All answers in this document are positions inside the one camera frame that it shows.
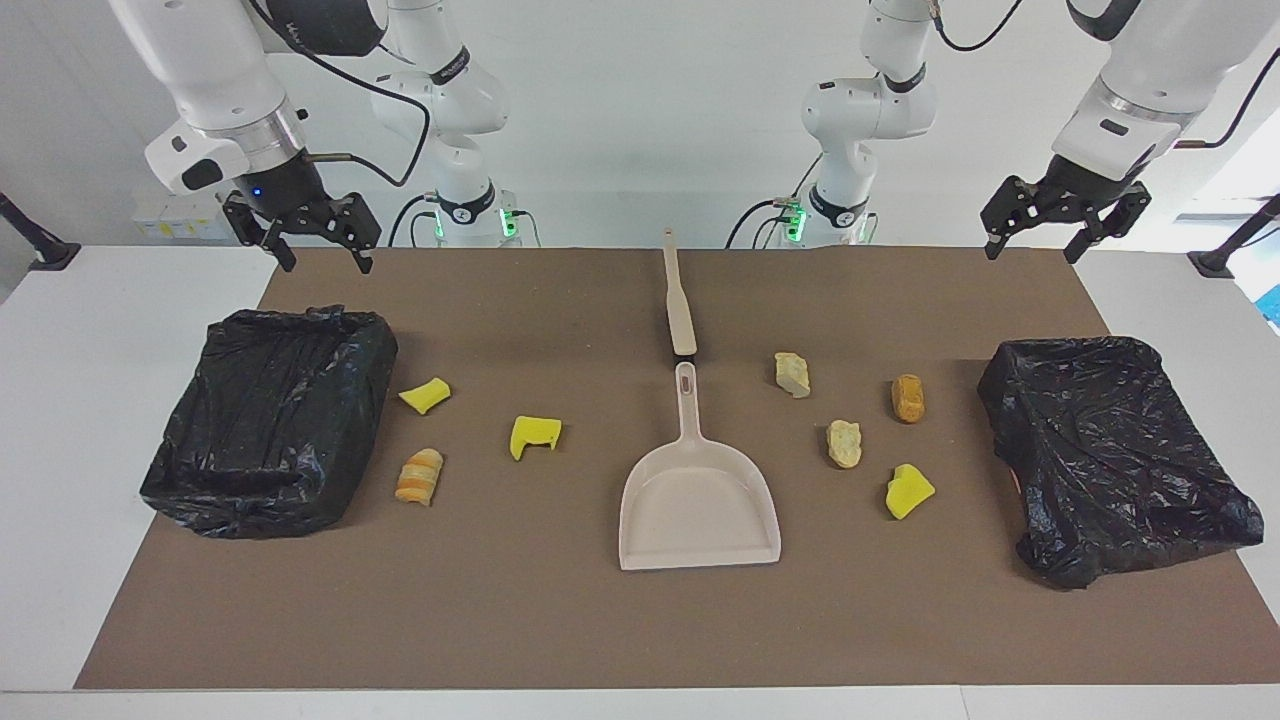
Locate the pale ridged bread roll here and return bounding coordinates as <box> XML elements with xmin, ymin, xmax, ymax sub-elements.
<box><xmin>826</xmin><ymin>419</ymin><xmax>863</xmax><ymax>470</ymax></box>

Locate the orange striped croissant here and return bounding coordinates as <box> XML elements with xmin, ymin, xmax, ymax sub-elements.
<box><xmin>395</xmin><ymin>448</ymin><xmax>444</xmax><ymax>507</ymax></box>

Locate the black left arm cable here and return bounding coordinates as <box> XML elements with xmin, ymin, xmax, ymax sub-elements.
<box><xmin>930</xmin><ymin>0</ymin><xmax>1280</xmax><ymax>151</ymax></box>

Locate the black bag lined bin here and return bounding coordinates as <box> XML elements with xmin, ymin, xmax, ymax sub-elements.
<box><xmin>977</xmin><ymin>335</ymin><xmax>1265</xmax><ymax>591</ymax></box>
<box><xmin>140</xmin><ymin>306</ymin><xmax>399</xmax><ymax>541</ymax></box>

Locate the black camera stand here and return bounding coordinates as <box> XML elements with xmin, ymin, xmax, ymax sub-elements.
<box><xmin>0</xmin><ymin>190</ymin><xmax>81</xmax><ymax>271</ymax></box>
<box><xmin>1188</xmin><ymin>195</ymin><xmax>1280</xmax><ymax>279</ymax></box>

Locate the yellow curved sponge scrap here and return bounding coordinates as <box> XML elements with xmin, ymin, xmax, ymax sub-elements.
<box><xmin>398</xmin><ymin>377</ymin><xmax>452</xmax><ymax>416</ymax></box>

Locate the beige plastic dustpan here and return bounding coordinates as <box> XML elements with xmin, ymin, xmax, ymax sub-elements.
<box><xmin>618</xmin><ymin>362</ymin><xmax>782</xmax><ymax>572</ymax></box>

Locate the white wall socket box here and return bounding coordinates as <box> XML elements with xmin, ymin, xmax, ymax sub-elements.
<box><xmin>133</xmin><ymin>192</ymin><xmax>239</xmax><ymax>239</ymax></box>

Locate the yellow notched sponge piece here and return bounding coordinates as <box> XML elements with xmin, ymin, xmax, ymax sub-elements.
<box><xmin>509</xmin><ymin>415</ymin><xmax>563</xmax><ymax>462</ymax></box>

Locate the black base cable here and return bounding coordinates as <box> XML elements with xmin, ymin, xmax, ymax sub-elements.
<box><xmin>725</xmin><ymin>150</ymin><xmax>831</xmax><ymax>249</ymax></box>
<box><xmin>388</xmin><ymin>195</ymin><xmax>441</xmax><ymax>248</ymax></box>

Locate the beige hand brush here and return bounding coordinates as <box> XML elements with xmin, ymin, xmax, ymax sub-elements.
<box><xmin>662</xmin><ymin>228</ymin><xmax>699</xmax><ymax>366</ymax></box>

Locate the yellow sponge green backing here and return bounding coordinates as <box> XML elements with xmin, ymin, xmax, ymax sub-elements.
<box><xmin>885</xmin><ymin>463</ymin><xmax>937</xmax><ymax>521</ymax></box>

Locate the brown table mat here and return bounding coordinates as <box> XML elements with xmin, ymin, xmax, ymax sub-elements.
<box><xmin>75</xmin><ymin>247</ymin><xmax>1280</xmax><ymax>691</ymax></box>

